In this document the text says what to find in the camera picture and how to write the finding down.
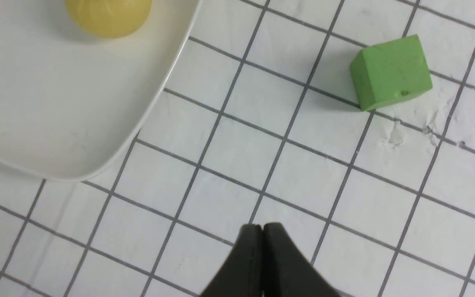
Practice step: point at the white square plate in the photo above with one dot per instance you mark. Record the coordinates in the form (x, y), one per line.
(70, 102)

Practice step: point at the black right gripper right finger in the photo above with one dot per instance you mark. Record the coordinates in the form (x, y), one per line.
(286, 272)

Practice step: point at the white grid tablecloth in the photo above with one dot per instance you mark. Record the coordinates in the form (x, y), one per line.
(259, 122)

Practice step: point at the yellow steamed bun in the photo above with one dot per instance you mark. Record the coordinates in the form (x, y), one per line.
(109, 19)

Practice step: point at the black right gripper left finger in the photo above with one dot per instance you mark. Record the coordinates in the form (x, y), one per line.
(240, 274)

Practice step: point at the green foam cube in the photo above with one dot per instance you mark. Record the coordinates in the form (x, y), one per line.
(390, 73)

